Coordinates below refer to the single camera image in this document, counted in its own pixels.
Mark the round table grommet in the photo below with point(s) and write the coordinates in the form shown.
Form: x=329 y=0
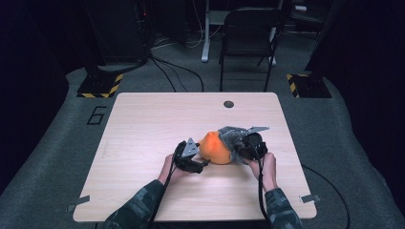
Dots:
x=228 y=104

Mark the black cabinet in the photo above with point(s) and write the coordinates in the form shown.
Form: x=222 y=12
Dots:
x=117 y=28

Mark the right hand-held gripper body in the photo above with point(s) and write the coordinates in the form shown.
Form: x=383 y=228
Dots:
x=253 y=146

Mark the black folding chair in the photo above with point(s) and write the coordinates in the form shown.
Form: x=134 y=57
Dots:
x=246 y=31

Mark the dark curtain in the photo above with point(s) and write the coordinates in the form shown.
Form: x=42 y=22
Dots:
x=369 y=63
x=28 y=79

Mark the orange plush toy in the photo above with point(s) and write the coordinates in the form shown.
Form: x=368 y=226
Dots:
x=215 y=149

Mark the person's left hand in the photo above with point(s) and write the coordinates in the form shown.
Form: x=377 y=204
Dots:
x=170 y=173

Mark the person's right hand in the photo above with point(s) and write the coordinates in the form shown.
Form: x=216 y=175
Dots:
x=269 y=173

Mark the striped black stand base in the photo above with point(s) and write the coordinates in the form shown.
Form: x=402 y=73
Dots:
x=100 y=85
x=310 y=86

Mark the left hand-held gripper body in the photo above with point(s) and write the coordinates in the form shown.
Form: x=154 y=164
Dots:
x=181 y=156

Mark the grey tape strip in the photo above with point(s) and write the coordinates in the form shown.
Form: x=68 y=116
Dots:
x=310 y=198
x=78 y=203

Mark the white desk leg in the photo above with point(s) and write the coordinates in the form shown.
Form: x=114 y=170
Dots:
x=206 y=38

